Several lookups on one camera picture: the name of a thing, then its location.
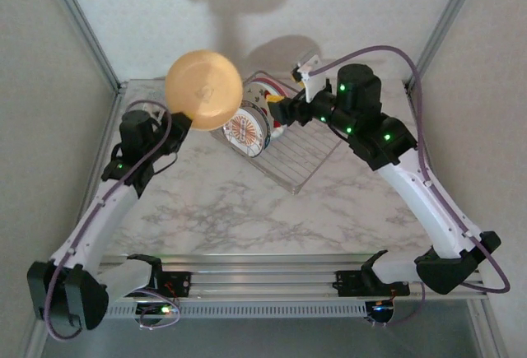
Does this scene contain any white strawberry print plate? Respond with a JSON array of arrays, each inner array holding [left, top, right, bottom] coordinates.
[[241, 77, 289, 141]]

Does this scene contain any orange pink striped plate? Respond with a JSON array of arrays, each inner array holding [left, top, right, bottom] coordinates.
[[164, 48, 244, 132]]

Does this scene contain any small orange sunburst plate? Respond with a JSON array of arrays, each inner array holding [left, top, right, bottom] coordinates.
[[221, 102, 273, 158]]

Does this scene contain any circuit board with green light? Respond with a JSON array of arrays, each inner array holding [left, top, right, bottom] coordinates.
[[366, 300, 397, 327], [134, 302, 182, 330]]

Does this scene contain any aluminium table edge rail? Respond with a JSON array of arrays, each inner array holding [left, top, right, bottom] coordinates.
[[77, 84, 127, 219]]

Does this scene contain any wire dish rack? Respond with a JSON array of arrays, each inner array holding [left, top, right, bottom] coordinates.
[[208, 69, 351, 198]]

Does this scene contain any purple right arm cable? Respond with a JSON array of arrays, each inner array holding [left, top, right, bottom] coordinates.
[[310, 44, 511, 328]]

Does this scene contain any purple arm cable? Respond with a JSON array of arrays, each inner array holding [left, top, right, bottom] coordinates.
[[310, 44, 511, 328], [43, 99, 182, 341]]

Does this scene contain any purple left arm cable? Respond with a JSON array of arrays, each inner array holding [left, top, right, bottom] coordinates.
[[43, 99, 182, 341]]

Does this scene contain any aluminium frame post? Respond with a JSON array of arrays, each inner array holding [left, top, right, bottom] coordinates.
[[39, 0, 128, 94], [405, 0, 489, 94]]

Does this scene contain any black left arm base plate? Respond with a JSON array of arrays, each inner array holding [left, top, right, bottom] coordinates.
[[115, 271, 193, 298]]

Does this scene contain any aluminium mounting rail frame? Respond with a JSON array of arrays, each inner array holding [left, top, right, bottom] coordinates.
[[39, 253, 491, 305]]

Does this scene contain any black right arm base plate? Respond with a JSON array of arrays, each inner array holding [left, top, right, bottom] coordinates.
[[335, 269, 412, 298]]

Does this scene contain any slotted grey cable duct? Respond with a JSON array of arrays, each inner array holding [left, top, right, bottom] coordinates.
[[105, 300, 371, 320]]

